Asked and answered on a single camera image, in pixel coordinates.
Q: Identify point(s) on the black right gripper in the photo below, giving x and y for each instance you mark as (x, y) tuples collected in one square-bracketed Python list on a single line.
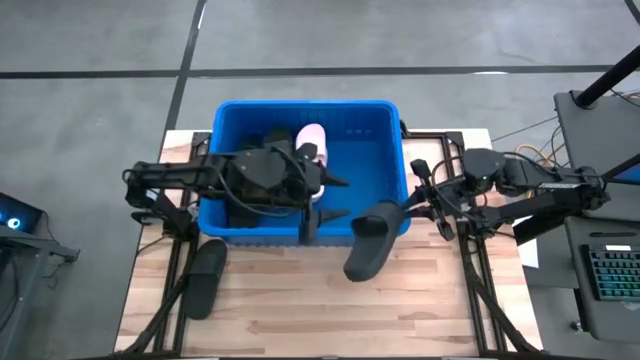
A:
[(445, 202)]

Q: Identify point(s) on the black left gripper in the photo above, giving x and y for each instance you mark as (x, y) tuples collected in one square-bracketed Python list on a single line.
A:
[(305, 185)]

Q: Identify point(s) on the black rubber slide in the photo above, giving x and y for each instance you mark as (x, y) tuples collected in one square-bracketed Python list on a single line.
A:
[(202, 285), (279, 136), (372, 250)]

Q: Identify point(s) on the pink rubber slide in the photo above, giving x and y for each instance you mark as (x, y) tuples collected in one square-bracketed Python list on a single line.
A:
[(312, 134)]

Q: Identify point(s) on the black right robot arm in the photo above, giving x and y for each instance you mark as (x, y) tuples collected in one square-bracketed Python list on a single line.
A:
[(550, 190)]

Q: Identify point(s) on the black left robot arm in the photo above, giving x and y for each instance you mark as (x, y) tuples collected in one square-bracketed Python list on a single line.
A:
[(175, 172)]

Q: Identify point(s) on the blue plastic bin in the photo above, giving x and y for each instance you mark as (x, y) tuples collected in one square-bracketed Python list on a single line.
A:
[(365, 150)]

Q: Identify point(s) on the white paper sheet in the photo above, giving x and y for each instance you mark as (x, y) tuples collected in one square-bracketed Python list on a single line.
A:
[(530, 252)]

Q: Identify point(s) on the grey desk top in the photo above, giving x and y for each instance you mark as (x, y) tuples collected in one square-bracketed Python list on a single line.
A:
[(595, 140)]

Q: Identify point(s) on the backlit keyboard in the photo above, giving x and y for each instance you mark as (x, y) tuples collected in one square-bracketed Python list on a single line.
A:
[(617, 275)]

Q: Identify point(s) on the laptop blue screen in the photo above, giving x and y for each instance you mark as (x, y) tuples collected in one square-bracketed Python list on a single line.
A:
[(631, 175)]

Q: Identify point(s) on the grey keyboard desk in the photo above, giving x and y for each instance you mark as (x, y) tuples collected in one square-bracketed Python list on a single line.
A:
[(615, 320)]

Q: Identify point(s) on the black pole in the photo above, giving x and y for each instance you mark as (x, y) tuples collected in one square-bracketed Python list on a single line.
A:
[(607, 77)]

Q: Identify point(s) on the dark grey side desk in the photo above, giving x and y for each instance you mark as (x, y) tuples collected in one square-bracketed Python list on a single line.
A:
[(30, 245)]

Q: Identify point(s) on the black device blue light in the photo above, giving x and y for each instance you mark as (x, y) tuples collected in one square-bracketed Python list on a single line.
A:
[(20, 215)]

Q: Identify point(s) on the black metal table frame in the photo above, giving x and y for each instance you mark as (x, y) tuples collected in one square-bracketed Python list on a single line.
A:
[(470, 280)]

